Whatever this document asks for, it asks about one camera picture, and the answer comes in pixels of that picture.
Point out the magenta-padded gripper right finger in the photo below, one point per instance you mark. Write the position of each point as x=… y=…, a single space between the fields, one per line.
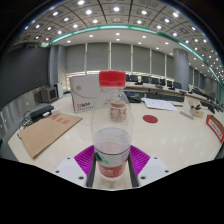
x=141 y=160

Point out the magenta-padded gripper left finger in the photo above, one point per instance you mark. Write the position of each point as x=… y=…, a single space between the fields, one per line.
x=81 y=160

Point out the clear red-capped water bottle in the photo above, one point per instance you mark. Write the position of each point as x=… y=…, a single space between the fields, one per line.
x=111 y=150

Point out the flat round red coaster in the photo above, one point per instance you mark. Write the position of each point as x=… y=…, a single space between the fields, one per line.
x=150 y=119

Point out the brown paper envelope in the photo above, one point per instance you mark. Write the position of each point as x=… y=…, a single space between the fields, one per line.
x=46 y=133

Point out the red and cream patterned mug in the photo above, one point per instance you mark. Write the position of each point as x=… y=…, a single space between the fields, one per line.
x=118 y=111

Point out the white printed paper sheet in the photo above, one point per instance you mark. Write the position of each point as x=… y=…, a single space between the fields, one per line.
x=160 y=104

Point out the black desk device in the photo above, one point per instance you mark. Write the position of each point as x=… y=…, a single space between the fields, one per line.
x=134 y=98

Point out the white power strip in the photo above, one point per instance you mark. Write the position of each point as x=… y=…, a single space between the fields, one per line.
x=186 y=114

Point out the dark grey flat device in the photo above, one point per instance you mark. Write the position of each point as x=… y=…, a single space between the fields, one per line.
x=40 y=110

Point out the long curved conference desk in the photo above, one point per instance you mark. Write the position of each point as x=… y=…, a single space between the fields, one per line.
x=166 y=91

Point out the old grey monitor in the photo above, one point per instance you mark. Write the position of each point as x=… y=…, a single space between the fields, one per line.
x=49 y=94

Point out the small beige open box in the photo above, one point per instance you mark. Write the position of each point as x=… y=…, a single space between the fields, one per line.
x=191 y=105

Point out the red-sided open cardboard box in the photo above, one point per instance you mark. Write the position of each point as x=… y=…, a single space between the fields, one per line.
x=215 y=128

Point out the row of black office chairs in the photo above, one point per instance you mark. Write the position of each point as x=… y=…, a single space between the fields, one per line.
x=153 y=80

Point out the group of ceiling lights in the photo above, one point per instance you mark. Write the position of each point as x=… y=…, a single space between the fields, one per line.
x=116 y=9

